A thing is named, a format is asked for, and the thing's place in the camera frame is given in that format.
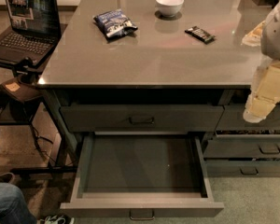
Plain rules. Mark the brown sneaker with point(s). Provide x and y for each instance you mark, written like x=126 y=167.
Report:
x=7 y=178

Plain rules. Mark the open grey middle drawer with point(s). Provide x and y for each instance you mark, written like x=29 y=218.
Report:
x=141 y=177

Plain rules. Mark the right grey middle drawer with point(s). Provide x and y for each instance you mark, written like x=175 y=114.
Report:
x=228 y=146

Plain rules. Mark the right grey bottom drawer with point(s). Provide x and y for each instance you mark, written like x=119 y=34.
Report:
x=223 y=168

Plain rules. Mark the brown pouch with note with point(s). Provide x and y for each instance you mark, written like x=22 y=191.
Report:
x=20 y=91

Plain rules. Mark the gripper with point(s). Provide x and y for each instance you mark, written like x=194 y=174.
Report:
x=276 y=34

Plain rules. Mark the black open laptop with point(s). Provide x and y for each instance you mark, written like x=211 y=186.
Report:
x=35 y=32

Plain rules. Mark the black candy bar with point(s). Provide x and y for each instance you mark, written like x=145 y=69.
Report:
x=200 y=34

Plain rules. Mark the right grey top drawer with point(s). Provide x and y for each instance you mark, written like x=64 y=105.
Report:
x=236 y=118

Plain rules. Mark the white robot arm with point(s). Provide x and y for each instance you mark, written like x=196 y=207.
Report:
x=269 y=38

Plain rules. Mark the green white sneaker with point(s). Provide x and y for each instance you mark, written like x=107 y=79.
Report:
x=57 y=219

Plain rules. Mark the blue chip bag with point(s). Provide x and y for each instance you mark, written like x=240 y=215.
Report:
x=114 y=24

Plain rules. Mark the black laptop stand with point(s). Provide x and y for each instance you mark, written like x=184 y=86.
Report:
x=63 y=157

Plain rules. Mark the white ceramic bowl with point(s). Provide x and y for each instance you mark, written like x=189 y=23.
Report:
x=169 y=8

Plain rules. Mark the blue jeans leg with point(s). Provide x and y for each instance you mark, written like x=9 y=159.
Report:
x=13 y=207

